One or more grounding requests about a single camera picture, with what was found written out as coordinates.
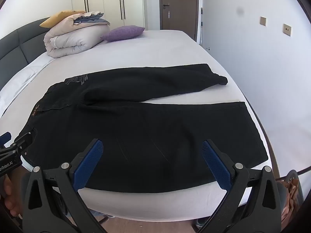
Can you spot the bed with white sheet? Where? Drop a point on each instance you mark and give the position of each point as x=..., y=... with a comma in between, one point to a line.
x=158, y=48

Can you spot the folded beige duvet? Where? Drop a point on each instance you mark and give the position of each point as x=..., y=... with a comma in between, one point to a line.
x=73, y=40

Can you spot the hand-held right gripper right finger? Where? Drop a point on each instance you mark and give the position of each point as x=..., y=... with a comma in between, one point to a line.
x=217, y=166

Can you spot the folded blue clothes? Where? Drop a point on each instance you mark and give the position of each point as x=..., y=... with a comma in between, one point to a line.
x=95, y=19

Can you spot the cream wardrobe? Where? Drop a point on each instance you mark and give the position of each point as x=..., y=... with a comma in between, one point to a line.
x=109, y=0

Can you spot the black pants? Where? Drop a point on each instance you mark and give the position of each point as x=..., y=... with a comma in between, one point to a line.
x=145, y=126

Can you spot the purple pillow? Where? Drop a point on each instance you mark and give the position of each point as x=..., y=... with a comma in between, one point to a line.
x=124, y=32

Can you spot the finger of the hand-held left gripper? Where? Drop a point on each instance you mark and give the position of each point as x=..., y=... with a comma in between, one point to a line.
x=23, y=140
x=5, y=138

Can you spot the beige wall socket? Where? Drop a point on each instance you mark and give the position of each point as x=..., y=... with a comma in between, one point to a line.
x=263, y=20
x=287, y=30

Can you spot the yellow pillow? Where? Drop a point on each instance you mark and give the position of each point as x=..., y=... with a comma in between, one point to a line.
x=57, y=18

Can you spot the person's left hand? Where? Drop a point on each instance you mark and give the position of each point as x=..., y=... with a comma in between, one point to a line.
x=11, y=199

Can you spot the brown wooden door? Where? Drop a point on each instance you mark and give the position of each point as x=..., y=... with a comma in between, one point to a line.
x=179, y=0

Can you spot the grey upholstered headboard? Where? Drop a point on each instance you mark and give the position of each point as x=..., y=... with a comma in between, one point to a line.
x=14, y=43

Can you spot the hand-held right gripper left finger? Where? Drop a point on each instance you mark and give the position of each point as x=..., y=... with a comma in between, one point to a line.
x=89, y=166

